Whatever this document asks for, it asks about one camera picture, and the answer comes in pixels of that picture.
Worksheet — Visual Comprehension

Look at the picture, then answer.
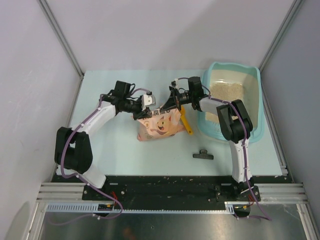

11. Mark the clean litter in box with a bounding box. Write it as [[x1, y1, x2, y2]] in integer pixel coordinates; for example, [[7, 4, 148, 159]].
[[208, 82, 251, 115]]

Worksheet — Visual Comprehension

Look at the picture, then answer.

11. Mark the teal plastic litter box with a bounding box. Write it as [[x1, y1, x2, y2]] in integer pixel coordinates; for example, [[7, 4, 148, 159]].
[[201, 62, 265, 143]]

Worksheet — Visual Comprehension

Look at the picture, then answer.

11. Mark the pink cat litter bag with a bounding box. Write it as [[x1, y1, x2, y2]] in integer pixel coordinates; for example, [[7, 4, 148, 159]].
[[137, 107, 186, 142]]

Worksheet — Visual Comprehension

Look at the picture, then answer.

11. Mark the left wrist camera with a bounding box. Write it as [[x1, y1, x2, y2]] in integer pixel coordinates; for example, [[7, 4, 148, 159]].
[[141, 92, 156, 111]]

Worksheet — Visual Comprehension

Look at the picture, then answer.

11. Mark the yellow plastic litter scoop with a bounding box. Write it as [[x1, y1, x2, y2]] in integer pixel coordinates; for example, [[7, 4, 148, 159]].
[[180, 106, 194, 135]]

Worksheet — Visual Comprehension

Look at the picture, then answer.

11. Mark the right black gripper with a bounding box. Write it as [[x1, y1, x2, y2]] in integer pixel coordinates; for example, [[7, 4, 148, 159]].
[[161, 88, 195, 112]]

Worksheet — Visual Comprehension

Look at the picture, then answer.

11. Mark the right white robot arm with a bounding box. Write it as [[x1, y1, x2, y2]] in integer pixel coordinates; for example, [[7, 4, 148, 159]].
[[160, 76, 253, 201]]

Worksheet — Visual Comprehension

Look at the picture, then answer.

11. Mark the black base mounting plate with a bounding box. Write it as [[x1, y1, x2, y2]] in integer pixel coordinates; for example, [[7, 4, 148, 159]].
[[51, 174, 262, 202]]

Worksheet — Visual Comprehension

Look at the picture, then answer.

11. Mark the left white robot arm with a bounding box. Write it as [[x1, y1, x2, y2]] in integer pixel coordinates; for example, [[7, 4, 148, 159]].
[[54, 81, 156, 200]]

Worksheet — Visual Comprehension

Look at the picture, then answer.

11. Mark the grey slotted cable duct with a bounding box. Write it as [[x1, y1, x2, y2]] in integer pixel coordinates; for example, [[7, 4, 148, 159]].
[[46, 202, 235, 214]]

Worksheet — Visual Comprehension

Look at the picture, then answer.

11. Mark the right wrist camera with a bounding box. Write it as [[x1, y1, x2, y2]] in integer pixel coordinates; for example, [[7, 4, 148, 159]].
[[170, 78, 179, 89]]

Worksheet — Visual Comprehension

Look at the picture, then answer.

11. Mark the black bag clip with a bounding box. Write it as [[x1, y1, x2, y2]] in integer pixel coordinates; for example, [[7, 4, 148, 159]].
[[192, 149, 214, 160]]

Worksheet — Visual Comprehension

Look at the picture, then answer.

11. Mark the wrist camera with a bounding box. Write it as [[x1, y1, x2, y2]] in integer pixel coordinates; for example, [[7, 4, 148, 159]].
[[141, 92, 156, 111], [170, 78, 179, 89]]

